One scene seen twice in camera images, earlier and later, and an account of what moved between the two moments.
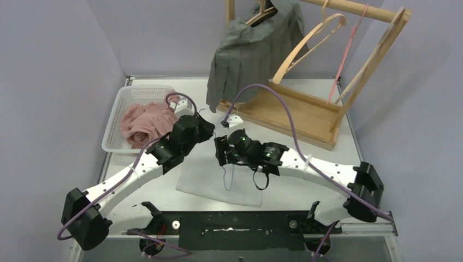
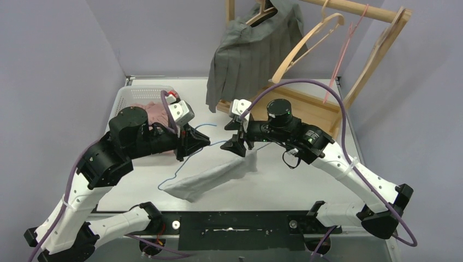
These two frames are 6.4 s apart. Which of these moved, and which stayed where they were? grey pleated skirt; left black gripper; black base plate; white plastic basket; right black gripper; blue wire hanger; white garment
Moved: white garment; left black gripper; blue wire hanger; right black gripper
Stayed: white plastic basket; grey pleated skirt; black base plate
